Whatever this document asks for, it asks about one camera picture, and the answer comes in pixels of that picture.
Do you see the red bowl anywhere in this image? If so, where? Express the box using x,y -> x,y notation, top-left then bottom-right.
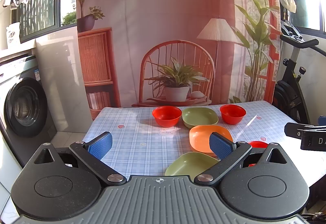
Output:
247,141 -> 268,167
152,106 -> 182,128
220,104 -> 247,125

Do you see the green plate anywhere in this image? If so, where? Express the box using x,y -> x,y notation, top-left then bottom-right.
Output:
165,152 -> 219,180
182,107 -> 219,129

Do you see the orange plate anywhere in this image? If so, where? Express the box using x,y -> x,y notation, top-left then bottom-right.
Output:
189,125 -> 233,158

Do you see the plaid strawberry tablecloth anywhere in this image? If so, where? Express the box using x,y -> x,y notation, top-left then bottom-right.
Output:
83,101 -> 325,186

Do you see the black exercise bike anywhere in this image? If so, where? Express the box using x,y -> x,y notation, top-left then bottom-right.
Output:
272,0 -> 326,126

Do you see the washing machine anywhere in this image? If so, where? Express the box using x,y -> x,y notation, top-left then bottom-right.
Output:
1,51 -> 57,167

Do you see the printed room backdrop cloth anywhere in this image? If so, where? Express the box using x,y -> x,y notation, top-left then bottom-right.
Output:
77,0 -> 281,118

